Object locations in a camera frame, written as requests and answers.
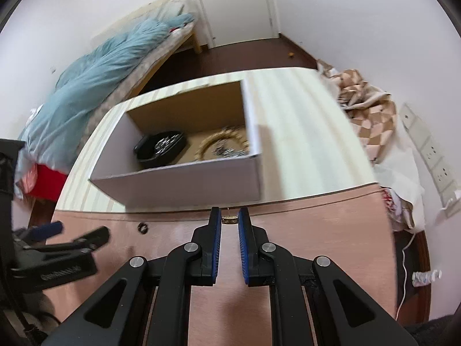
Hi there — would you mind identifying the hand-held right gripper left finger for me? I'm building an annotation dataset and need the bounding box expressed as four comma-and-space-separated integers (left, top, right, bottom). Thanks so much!
41, 206, 222, 346

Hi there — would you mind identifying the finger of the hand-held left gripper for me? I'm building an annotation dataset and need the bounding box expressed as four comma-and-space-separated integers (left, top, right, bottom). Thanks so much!
12, 221, 65, 242
22, 226, 110, 256

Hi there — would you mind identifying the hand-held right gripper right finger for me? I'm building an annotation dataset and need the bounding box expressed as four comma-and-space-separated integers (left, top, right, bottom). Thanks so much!
237, 207, 420, 346

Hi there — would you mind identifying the white cardboard box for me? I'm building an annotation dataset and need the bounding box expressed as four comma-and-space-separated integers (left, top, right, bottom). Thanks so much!
89, 78, 264, 210

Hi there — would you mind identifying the wooden bead bracelet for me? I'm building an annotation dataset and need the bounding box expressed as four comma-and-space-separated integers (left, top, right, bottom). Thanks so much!
196, 127, 251, 161

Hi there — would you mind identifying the black fitness band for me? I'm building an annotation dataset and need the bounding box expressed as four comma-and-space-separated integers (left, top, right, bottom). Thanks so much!
133, 131, 188, 169

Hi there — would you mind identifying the silver chain link bracelet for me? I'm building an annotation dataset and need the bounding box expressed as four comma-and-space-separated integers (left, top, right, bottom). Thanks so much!
154, 135, 180, 155

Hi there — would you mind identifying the bed with red sheet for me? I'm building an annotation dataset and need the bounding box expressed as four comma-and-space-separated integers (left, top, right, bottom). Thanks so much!
14, 0, 202, 202

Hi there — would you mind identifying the pink suede mat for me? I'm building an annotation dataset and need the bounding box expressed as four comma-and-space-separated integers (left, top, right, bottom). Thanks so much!
45, 184, 398, 346

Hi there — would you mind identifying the red patterned cloth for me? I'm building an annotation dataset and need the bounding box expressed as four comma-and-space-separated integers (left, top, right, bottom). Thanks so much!
380, 187, 413, 231

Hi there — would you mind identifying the light blue duvet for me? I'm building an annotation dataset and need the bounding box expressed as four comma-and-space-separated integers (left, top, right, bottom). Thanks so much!
16, 14, 195, 174

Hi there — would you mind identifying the white cloth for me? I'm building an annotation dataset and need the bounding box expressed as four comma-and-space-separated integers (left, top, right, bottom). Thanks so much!
373, 148, 461, 224

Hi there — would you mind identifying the crumpled plastic bottle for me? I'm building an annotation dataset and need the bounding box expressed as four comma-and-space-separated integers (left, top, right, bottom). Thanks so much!
411, 270, 442, 287

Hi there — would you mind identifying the checkered beige blanket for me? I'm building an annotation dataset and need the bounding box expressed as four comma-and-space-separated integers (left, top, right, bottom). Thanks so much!
316, 59, 397, 164

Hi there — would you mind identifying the white door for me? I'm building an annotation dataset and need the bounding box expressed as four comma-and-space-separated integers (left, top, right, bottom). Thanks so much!
189, 0, 279, 47

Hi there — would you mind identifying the white cable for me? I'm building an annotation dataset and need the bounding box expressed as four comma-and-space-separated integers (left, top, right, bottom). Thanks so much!
394, 229, 420, 321

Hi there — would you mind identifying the white wall socket panel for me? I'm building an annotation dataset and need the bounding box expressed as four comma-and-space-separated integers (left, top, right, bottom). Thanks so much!
400, 103, 461, 202

